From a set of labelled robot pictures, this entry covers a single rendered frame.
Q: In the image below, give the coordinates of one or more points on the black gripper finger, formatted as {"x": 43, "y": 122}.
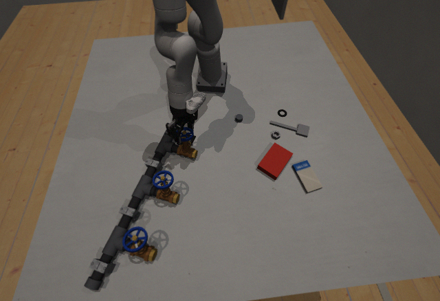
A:
{"x": 192, "y": 119}
{"x": 172, "y": 127}

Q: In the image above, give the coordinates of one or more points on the red box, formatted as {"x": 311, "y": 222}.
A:
{"x": 274, "y": 161}

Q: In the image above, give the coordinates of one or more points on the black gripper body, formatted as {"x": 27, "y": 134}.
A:
{"x": 179, "y": 114}

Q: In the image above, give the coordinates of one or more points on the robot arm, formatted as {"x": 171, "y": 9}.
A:
{"x": 205, "y": 28}

